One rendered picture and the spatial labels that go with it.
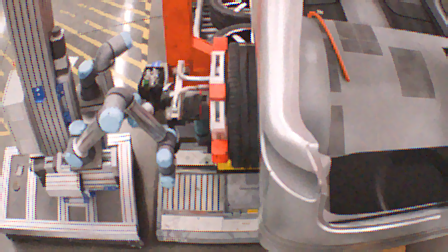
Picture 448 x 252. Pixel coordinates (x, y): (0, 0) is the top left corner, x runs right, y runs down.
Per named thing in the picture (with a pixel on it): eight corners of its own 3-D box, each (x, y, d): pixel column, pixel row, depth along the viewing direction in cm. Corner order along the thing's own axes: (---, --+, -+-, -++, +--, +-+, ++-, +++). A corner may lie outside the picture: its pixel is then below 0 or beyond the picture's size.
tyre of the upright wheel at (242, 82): (280, 115, 263) (271, 19, 302) (226, 116, 264) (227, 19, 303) (275, 190, 316) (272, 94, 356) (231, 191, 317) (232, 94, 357)
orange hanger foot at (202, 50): (280, 89, 364) (280, 48, 339) (194, 90, 366) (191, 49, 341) (278, 72, 375) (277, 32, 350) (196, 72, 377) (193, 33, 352)
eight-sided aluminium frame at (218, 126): (227, 178, 312) (223, 104, 272) (215, 179, 312) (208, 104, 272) (229, 103, 349) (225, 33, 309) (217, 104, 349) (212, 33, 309)
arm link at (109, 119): (80, 152, 285) (131, 100, 254) (76, 173, 275) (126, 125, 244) (65, 141, 279) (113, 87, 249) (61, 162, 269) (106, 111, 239)
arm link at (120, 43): (88, 63, 324) (106, 39, 275) (106, 51, 330) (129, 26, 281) (95, 78, 325) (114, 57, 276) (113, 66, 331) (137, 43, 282)
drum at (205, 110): (227, 123, 311) (226, 104, 301) (185, 124, 312) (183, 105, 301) (227, 103, 320) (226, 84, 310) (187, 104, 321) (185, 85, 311)
